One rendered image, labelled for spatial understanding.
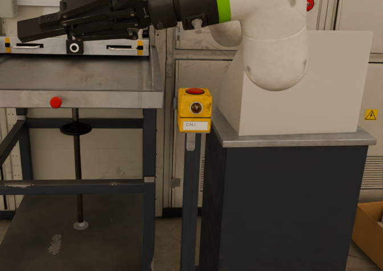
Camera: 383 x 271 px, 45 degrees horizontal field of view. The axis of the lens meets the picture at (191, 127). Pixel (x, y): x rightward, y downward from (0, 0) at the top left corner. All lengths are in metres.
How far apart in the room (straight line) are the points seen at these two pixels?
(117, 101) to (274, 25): 0.79
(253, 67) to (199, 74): 1.34
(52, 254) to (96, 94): 0.71
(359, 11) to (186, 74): 0.80
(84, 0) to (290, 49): 0.31
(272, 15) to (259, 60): 0.08
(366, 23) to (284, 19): 1.55
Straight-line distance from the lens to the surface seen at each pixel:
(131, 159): 2.21
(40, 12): 1.80
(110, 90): 1.39
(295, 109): 1.37
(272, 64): 0.73
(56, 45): 1.80
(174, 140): 2.16
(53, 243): 1.91
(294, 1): 0.70
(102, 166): 2.23
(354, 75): 1.41
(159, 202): 2.32
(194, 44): 2.04
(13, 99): 1.44
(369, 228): 2.22
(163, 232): 2.25
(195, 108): 1.16
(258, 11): 0.69
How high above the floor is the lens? 1.23
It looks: 20 degrees down
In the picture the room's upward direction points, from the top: 2 degrees clockwise
